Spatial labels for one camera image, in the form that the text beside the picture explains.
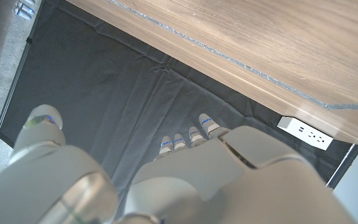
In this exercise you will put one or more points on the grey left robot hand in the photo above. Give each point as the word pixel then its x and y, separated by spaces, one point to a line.
pixel 228 186

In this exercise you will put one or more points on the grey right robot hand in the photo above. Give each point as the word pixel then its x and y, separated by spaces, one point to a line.
pixel 25 9

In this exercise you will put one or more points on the backdrop stand pole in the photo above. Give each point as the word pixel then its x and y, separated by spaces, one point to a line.
pixel 11 92

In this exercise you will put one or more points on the white power strip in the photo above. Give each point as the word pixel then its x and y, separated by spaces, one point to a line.
pixel 303 133

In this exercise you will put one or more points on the black backdrop curtain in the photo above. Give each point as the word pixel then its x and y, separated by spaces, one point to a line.
pixel 104 93

